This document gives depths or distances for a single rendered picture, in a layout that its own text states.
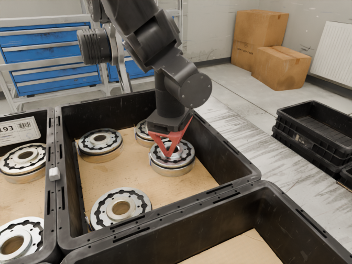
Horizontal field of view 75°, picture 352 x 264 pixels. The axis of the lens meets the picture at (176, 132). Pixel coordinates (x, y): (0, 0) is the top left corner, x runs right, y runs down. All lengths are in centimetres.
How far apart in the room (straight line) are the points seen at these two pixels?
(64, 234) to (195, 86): 26
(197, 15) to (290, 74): 152
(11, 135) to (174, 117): 39
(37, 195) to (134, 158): 21
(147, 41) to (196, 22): 332
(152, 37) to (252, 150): 56
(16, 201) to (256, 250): 44
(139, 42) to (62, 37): 197
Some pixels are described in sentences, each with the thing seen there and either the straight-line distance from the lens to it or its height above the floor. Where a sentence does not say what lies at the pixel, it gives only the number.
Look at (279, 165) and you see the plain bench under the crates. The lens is 80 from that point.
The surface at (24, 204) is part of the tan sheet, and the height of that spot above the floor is 83.
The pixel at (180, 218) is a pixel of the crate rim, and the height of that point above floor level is 93.
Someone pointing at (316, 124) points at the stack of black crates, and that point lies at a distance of 155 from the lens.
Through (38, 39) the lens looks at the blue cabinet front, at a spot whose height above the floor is 77.
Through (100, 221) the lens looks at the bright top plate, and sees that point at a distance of 42.
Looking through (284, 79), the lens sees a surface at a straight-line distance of 321.
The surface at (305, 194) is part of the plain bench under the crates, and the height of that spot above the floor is 70.
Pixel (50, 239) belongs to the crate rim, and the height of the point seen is 93.
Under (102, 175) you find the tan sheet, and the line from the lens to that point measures 53.
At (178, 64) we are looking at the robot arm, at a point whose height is 108.
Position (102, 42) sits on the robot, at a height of 92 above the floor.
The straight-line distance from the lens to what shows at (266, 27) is 360.
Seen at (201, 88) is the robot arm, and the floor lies 105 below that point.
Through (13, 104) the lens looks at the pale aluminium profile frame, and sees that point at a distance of 249.
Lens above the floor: 118
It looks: 34 degrees down
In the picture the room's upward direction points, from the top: straight up
